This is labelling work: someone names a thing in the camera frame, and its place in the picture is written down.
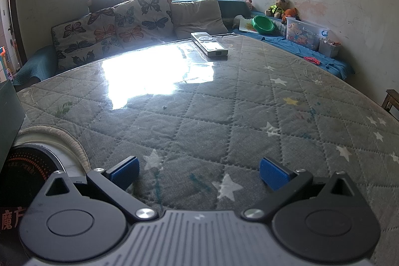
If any small butterfly print cushion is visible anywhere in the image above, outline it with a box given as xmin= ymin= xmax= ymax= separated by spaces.
xmin=114 ymin=0 xmax=175 ymax=50

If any beige cushion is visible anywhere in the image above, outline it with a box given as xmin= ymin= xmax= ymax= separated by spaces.
xmin=170 ymin=0 xmax=229 ymax=39

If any grey remote control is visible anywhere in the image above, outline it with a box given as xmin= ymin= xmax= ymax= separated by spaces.
xmin=191 ymin=32 xmax=229 ymax=58

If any large butterfly print cushion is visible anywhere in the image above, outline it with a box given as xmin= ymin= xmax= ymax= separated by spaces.
xmin=51 ymin=7 xmax=125 ymax=72

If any wooden stool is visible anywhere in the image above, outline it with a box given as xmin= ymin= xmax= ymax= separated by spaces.
xmin=383 ymin=89 xmax=399 ymax=121

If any dark cardboard box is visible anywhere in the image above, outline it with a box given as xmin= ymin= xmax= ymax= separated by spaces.
xmin=0 ymin=79 xmax=26 ymax=171

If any green plastic bowl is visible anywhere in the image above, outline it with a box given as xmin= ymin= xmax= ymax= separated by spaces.
xmin=252 ymin=15 xmax=275 ymax=34

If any clear plastic storage box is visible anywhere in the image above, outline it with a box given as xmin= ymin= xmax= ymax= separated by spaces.
xmin=286 ymin=17 xmax=329 ymax=51

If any picture book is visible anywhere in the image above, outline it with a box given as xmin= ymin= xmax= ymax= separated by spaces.
xmin=238 ymin=17 xmax=261 ymax=33

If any colourful plastic toy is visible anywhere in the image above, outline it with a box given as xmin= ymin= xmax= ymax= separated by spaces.
xmin=0 ymin=46 xmax=14 ymax=83

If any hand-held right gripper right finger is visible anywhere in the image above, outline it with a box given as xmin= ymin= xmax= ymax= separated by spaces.
xmin=242 ymin=157 xmax=366 ymax=220

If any black induction cooker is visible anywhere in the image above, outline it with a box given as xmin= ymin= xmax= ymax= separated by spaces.
xmin=0 ymin=143 xmax=88 ymax=266

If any orange plush toy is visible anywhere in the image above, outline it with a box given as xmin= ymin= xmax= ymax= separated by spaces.
xmin=282 ymin=8 xmax=298 ymax=24

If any small white container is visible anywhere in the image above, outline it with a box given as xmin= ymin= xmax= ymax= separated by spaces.
xmin=318 ymin=38 xmax=342 ymax=58

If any white plush toy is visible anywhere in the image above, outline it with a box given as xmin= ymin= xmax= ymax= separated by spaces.
xmin=232 ymin=14 xmax=247 ymax=30

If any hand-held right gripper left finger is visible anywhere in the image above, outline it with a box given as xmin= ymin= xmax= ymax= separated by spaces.
xmin=44 ymin=156 xmax=157 ymax=222

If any teal sofa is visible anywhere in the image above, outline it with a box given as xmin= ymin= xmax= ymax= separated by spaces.
xmin=12 ymin=0 xmax=356 ymax=87

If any teddy bear with green vest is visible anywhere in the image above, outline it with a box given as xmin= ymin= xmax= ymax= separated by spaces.
xmin=265 ymin=0 xmax=289 ymax=18

